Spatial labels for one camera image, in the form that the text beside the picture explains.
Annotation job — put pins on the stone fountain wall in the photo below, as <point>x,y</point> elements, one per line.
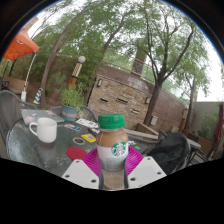
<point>118,100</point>

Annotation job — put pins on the striped lamp post white globe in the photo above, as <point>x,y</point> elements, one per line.
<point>76,71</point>

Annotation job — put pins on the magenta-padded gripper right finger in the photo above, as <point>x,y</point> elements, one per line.
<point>146,170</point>

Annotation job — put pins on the potted green plant teal pot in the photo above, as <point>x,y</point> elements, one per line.
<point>70,105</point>

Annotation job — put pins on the white ceramic mug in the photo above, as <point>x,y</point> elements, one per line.
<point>46,130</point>

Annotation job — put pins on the orange canopy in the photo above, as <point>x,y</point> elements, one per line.
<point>20,46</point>

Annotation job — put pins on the flat round red coaster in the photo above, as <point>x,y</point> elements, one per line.
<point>76,153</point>

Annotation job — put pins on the coffee drink bottle green cap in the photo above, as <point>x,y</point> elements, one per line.
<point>112,146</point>

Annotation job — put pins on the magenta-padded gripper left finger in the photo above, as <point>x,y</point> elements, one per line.
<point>77,173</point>

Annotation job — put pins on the dark laptop with stickers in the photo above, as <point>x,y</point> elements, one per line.
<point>88,131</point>

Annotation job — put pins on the yellow blue striped cone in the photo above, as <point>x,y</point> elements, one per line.
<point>38,96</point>

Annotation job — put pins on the grey laptop with stickers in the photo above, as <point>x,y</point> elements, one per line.
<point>40,115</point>

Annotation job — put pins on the white canopy pole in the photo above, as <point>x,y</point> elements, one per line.
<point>29,73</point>

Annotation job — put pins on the small wall lantern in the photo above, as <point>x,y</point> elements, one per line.
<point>147,100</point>
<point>99,83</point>

